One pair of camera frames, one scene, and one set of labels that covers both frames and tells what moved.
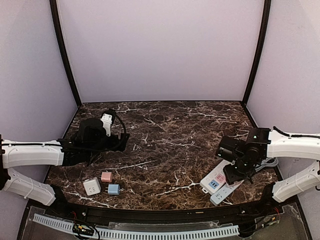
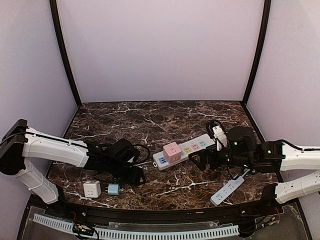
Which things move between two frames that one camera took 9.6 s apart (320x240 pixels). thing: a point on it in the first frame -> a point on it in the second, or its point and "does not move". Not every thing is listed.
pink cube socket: (220, 177) -> (172, 152)
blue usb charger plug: (113, 189) does not move
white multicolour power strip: (216, 180) -> (159, 162)
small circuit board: (80, 229) does not move
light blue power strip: (224, 192) does not move
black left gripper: (119, 141) -> (131, 172)
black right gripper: (235, 172) -> (210, 158)
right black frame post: (266, 22) does not move
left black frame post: (58, 31) does not move
